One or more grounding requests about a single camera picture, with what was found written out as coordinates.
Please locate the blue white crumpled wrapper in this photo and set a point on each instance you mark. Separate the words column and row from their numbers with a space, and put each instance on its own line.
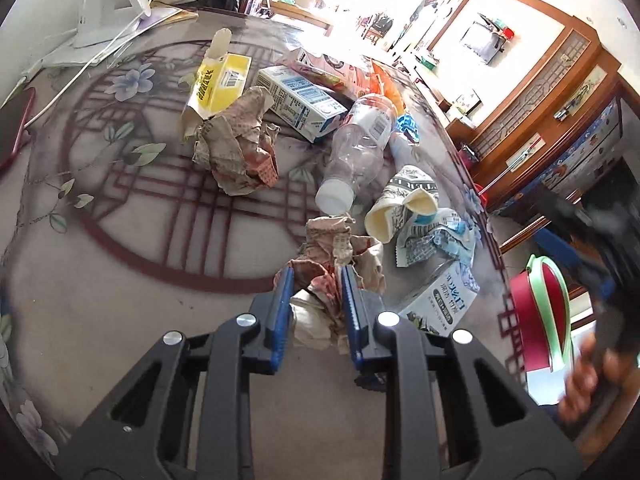
column 435, row 240

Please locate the pink cardboard box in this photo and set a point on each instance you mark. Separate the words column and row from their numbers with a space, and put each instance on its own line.
column 325, row 65

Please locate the person's right hand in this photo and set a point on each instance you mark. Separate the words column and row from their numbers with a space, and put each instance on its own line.
column 585, row 385

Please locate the red bin with green rim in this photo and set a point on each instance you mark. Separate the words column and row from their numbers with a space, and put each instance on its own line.
column 537, row 320

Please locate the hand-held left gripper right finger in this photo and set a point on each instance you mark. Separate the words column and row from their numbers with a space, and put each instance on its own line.
column 350, row 310

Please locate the red phone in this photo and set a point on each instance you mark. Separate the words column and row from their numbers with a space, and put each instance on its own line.
column 12, row 125

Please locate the printed paper ball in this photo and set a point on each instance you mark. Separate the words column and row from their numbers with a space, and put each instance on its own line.
column 325, row 260
column 235, row 145

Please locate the orange snack bag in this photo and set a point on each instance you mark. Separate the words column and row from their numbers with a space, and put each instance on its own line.
column 385, row 85

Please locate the clear plastic bottle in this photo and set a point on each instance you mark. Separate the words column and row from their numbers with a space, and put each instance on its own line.
column 357, row 145

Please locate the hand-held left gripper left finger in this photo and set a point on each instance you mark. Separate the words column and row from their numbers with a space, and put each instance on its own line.
column 282, row 300

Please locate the wooden cabinet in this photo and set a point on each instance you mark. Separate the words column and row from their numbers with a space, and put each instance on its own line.
column 550, row 110

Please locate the white desk lamp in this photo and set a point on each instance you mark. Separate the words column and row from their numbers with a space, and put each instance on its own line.
column 100, row 10

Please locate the green white carton box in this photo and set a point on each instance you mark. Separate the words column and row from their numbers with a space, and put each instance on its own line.
column 440, row 300

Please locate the blue plastic wrapper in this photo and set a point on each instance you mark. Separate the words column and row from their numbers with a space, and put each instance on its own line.
column 407, row 125

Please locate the crushed printed paper cup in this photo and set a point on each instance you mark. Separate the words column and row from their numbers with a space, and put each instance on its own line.
column 400, row 200

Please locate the blue white milk carton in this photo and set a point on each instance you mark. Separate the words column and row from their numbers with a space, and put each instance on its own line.
column 300, row 102

